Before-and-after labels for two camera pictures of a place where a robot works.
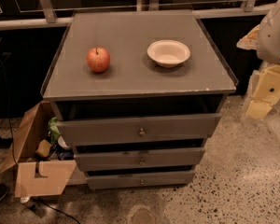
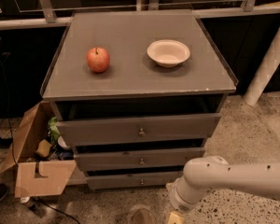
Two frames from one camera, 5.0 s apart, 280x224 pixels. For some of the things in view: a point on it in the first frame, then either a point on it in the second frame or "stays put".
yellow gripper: [274, 39] → [181, 203]
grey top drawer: [126, 129] stays put
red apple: [98, 59] stays put
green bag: [53, 130] stays put
